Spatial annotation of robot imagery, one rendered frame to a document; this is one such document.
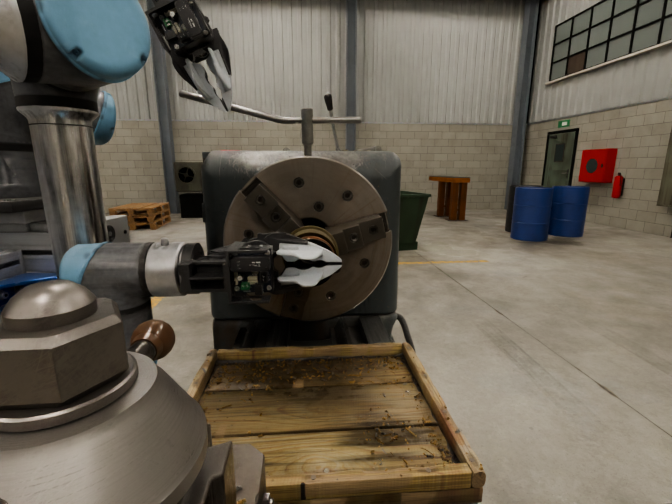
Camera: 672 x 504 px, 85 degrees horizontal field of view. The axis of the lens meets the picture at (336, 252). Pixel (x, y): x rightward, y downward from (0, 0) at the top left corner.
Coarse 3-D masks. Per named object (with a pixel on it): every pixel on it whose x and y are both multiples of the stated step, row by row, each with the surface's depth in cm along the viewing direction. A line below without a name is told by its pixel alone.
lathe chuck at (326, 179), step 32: (288, 160) 65; (320, 160) 66; (288, 192) 66; (320, 192) 67; (352, 192) 67; (224, 224) 67; (256, 224) 67; (352, 256) 70; (384, 256) 71; (320, 288) 71; (352, 288) 72
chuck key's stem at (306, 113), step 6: (306, 108) 67; (306, 114) 67; (312, 114) 68; (306, 120) 67; (306, 126) 67; (312, 126) 68; (306, 132) 68; (312, 132) 68; (306, 138) 68; (312, 138) 68; (306, 144) 68; (306, 150) 69
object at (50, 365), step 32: (32, 288) 10; (64, 288) 11; (0, 320) 11; (32, 320) 10; (64, 320) 10; (96, 320) 11; (0, 352) 9; (32, 352) 9; (64, 352) 10; (96, 352) 11; (0, 384) 10; (32, 384) 10; (64, 384) 10; (96, 384) 11; (128, 384) 11; (0, 416) 10; (32, 416) 10; (64, 416) 10
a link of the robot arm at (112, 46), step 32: (0, 0) 34; (32, 0) 35; (64, 0) 36; (96, 0) 39; (128, 0) 41; (0, 32) 35; (32, 32) 36; (64, 32) 37; (96, 32) 39; (128, 32) 42; (0, 64) 38; (32, 64) 38; (64, 64) 40; (96, 64) 39; (128, 64) 42
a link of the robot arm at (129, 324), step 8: (144, 304) 51; (120, 312) 48; (128, 312) 49; (136, 312) 50; (144, 312) 51; (128, 320) 49; (136, 320) 50; (144, 320) 51; (128, 328) 49; (128, 336) 49; (128, 344) 50
